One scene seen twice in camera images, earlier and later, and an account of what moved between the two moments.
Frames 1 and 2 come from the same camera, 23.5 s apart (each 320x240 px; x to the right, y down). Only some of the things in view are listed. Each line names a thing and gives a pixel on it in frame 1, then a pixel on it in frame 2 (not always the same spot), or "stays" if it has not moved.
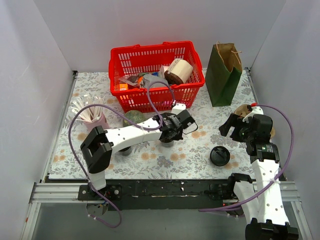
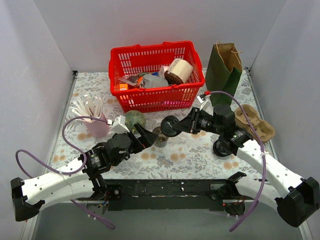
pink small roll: x=162 y=69 stays
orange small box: x=123 y=86 stays
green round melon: x=135 y=116 stays
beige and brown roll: x=179 y=72 stays
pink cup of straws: x=91 y=116 stays
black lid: x=220 y=155 → x=221 y=148
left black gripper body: x=171 y=136 → x=138 y=139
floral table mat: x=201 y=152 stays
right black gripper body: x=233 y=127 → x=194 y=121
